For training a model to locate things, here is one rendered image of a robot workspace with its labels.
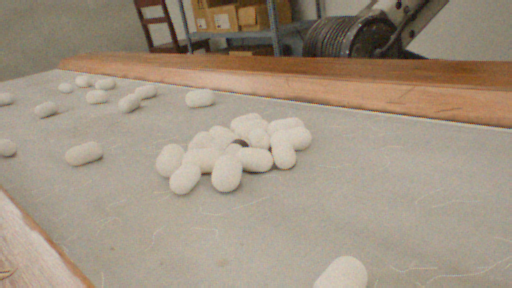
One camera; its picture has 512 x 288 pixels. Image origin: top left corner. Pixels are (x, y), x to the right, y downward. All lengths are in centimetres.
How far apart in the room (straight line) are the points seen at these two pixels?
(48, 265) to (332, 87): 34
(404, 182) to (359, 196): 3
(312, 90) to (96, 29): 456
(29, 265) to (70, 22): 469
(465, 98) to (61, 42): 463
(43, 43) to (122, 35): 81
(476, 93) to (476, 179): 12
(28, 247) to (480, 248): 24
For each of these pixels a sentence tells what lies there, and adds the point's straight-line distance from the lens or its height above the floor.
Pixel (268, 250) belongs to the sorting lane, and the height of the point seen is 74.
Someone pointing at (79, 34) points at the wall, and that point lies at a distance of 493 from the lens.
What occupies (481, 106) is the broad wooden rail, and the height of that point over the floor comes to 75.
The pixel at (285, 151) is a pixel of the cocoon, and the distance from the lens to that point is 32.
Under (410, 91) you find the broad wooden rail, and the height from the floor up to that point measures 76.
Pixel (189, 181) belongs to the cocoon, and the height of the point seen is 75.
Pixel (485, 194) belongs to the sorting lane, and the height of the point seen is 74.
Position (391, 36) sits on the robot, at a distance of 76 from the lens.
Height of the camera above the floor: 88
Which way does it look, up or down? 21 degrees down
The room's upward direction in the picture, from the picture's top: 10 degrees counter-clockwise
